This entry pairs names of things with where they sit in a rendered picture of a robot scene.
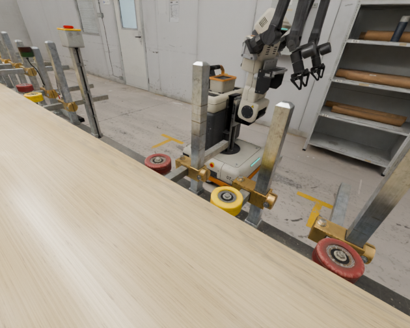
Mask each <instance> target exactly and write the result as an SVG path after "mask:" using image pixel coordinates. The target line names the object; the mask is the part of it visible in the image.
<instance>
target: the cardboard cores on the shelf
mask: <svg viewBox="0 0 410 328"><path fill-rule="evenodd" d="M393 34H394V31H372V30H367V32H361V34H360V36H359V39H358V40H375V41H387V42H390V40H391V38H392V36H393ZM399 42H407V43H410V32H403V34H402V36H401V38H400V40H399ZM335 77H344V78H346V79H348V80H353V81H361V82H366V83H374V84H379V85H387V86H392V87H400V88H405V89H410V77H408V76H402V75H393V74H383V73H377V72H367V71H362V70H352V69H343V68H340V69H338V70H337V72H336V75H335ZM325 106H328V107H332V109H331V112H334V113H339V114H343V115H348V116H354V117H357V118H363V119H367V120H372V121H376V122H381V123H385V124H390V125H394V126H399V127H400V126H402V124H403V123H404V122H405V121H406V119H407V116H401V115H395V114H391V113H386V112H382V111H376V110H372V109H367V108H363V107H357V106H353V105H348V104H344V103H338V102H332V101H329V100H327V101H326V103H325Z"/></svg>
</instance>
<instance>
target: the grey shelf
mask: <svg viewBox="0 0 410 328"><path fill-rule="evenodd" d="M363 11H364V12H363ZM361 16H362V17H361ZM402 16H410V0H358V1H357V4H356V7H355V10H354V12H353V15H352V17H351V20H350V23H349V25H348V29H347V31H346V34H345V37H344V39H343V42H342V45H341V47H340V50H339V52H338V55H337V58H336V61H335V64H334V66H333V69H332V72H331V75H330V77H329V79H328V82H327V85H326V88H325V91H324V93H323V96H322V98H321V102H320V104H319V107H318V110H317V112H316V115H315V117H314V120H313V123H312V126H311V128H310V131H309V133H308V137H307V139H306V141H305V145H304V147H303V149H302V150H304V151H305V150H306V149H307V145H308V144H311V145H314V146H318V147H321V148H325V149H328V150H331V151H333V152H337V153H339V154H343V155H345V156H349V157H353V158H356V159H359V160H362V161H366V162H369V163H373V164H375V165H379V166H382V167H385V168H386V169H385V170H384V172H382V173H381V175H382V176H385V175H386V173H387V172H388V170H389V169H390V168H391V166H392V164H393V163H394V162H395V160H396V158H397V157H398V156H399V155H400V153H401V151H402V150H403V148H404V147H405V145H406V144H407V143H408V141H409V140H410V89H405V88H400V87H392V86H387V85H379V84H374V83H366V82H361V81H353V80H348V79H346V78H344V77H335V75H336V72H337V70H338V69H340V68H343V69H352V70H362V71H367V72H377V73H383V74H393V75H402V76H408V77H410V43H407V42H387V41H375V40H358V39H359V36H360V34H361V32H367V30H372V31H395V30H396V28H397V25H398V23H399V22H400V20H401V18H402ZM360 19H361V20H360ZM359 21H360V22H359ZM358 24H359V25H358ZM357 26H358V27H357ZM355 31H356V32H355ZM404 32H410V18H409V21H408V24H407V26H406V28H405V30H404ZM354 34H355V36H354ZM353 36H354V37H353ZM348 49H349V50H348ZM347 53H348V54H347ZM346 54H347V55H346ZM345 57H346V58H345ZM344 59H345V60H344ZM335 83H336V84H335ZM334 86H335V87H334ZM333 87H334V88H333ZM332 90H333V91H332ZM330 96H331V97H330ZM327 100H329V101H332V102H338V103H344V104H348V105H353V106H357V107H363V108H367V109H372V110H376V111H382V112H386V113H391V114H395V115H401V116H407V117H408V118H407V120H406V121H405V122H404V123H403V124H402V126H400V127H399V126H394V125H390V124H385V123H381V122H376V121H372V120H367V119H363V118H357V117H354V116H348V115H343V114H339V113H334V112H331V109H332V107H328V106H325V103H326V101H327ZM318 126H319V127H318ZM317 129H318V130H317ZM394 138H395V139H394ZM392 141H393V142H392ZM389 146H390V147H389ZM388 148H389V149H388Z"/></svg>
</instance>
